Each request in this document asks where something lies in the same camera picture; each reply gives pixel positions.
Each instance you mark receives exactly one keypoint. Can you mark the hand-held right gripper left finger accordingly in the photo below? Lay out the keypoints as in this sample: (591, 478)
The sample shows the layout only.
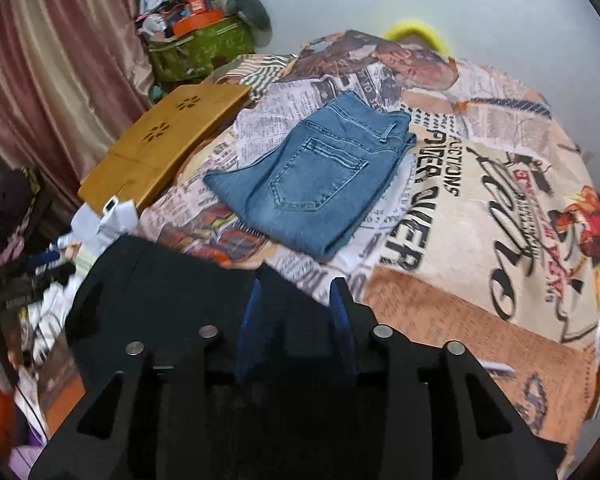
(250, 325)

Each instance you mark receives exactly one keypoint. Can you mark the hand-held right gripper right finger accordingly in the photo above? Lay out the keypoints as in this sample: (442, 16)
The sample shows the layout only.
(342, 325)

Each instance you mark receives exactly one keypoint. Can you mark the black pants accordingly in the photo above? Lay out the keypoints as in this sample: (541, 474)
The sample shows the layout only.
(155, 285)

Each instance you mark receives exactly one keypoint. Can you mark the blue denim jeans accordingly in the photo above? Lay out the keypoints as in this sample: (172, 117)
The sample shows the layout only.
(305, 180)

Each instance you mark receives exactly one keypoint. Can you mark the white paper strip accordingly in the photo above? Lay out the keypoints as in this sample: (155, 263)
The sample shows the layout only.
(497, 367)

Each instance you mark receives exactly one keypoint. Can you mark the printed blanket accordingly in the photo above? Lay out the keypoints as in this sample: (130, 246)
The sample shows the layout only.
(480, 240)

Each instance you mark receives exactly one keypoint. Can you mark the white cloth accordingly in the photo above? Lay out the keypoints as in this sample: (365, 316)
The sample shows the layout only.
(122, 220)

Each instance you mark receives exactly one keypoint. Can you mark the wooden lap desk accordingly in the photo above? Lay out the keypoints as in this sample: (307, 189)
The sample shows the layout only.
(165, 145)

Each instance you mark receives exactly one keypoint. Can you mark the pile of packets and papers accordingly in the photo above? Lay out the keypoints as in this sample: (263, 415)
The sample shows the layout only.
(40, 305)

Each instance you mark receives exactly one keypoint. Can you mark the dark purple bag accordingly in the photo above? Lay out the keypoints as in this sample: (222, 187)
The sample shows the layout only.
(15, 210)

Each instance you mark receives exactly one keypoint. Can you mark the green patterned bag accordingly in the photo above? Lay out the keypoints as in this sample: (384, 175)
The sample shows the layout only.
(200, 50)

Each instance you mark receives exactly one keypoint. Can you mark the yellow pillow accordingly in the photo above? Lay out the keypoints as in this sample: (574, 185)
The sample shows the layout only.
(412, 27)

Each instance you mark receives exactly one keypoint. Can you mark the orange round tin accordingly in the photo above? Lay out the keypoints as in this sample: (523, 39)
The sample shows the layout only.
(195, 22)

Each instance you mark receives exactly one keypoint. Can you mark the grey plush toy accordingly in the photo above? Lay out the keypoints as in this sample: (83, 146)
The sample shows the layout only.
(252, 5)

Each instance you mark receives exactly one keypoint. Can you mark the small red box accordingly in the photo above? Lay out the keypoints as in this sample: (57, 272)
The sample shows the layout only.
(198, 4)

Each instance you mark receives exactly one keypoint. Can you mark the pink striped curtain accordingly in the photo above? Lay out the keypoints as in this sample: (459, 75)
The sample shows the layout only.
(55, 60)

